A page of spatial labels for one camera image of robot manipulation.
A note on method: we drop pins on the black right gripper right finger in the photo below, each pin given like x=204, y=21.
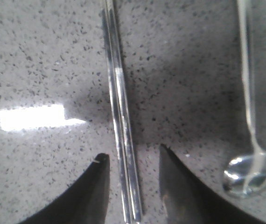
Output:
x=187, y=200

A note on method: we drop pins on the silver metal chopstick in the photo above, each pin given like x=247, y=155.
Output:
x=115, y=118
x=129, y=153

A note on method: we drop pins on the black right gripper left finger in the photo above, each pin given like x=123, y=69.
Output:
x=84, y=202

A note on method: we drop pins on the silver metal spoon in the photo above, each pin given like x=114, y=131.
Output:
x=245, y=175

